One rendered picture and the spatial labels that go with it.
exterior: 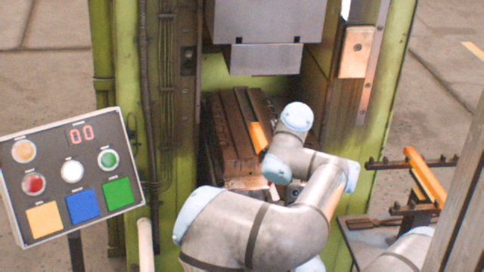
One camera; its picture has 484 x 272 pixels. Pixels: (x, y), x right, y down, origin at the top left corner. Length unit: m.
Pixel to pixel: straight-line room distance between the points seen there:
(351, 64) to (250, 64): 0.37
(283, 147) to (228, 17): 0.39
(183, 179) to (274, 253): 1.04
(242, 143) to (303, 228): 0.87
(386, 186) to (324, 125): 1.52
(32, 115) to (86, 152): 2.36
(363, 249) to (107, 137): 0.87
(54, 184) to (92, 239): 1.41
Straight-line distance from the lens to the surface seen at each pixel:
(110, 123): 1.56
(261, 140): 1.77
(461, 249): 0.41
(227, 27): 1.51
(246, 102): 2.02
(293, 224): 0.95
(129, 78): 1.71
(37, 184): 1.51
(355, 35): 1.76
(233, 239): 0.95
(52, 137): 1.51
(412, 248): 1.12
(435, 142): 3.90
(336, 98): 1.87
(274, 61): 1.58
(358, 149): 2.02
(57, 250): 2.88
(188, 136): 1.84
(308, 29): 1.57
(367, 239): 1.91
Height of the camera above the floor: 2.01
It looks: 33 degrees down
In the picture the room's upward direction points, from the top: 4 degrees clockwise
